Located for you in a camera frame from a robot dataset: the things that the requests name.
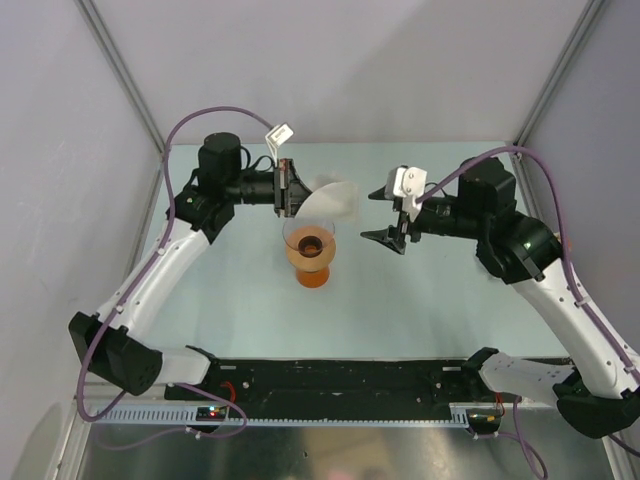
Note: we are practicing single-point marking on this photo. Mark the orange glass carafe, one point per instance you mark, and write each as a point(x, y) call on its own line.
point(313, 279)

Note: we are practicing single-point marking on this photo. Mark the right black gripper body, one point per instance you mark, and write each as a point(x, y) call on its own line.
point(409, 226)

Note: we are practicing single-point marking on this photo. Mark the white slotted cable duct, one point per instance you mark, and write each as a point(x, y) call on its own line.
point(207, 415)

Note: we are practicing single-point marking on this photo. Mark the clear glass dripper cone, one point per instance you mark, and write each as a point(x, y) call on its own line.
point(308, 237)

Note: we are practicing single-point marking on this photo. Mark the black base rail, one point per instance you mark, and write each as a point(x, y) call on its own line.
point(341, 389)

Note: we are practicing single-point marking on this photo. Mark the right aluminium frame post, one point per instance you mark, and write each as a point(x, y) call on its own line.
point(574, 45)

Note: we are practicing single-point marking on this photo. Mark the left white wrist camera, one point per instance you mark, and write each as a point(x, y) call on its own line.
point(277, 137)

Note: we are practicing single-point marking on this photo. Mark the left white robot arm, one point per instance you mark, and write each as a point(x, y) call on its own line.
point(112, 343)

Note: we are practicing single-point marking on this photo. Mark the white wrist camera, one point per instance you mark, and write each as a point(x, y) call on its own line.
point(406, 184)
point(277, 137)

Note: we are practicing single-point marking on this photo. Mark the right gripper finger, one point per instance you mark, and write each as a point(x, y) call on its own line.
point(382, 194)
point(391, 238)

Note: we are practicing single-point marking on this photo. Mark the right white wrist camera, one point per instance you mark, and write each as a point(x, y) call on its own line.
point(406, 184)

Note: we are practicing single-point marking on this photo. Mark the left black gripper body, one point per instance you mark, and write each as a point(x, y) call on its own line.
point(279, 193)

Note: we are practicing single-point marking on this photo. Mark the white paper coffee filter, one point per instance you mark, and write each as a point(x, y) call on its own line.
point(331, 199)

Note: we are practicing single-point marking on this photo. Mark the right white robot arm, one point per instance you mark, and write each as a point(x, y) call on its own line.
point(598, 392)

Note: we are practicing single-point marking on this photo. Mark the left aluminium frame post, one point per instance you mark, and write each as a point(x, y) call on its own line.
point(105, 41)

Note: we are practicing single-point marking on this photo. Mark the aluminium frame post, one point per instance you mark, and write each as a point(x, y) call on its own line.
point(574, 45)
point(105, 41)

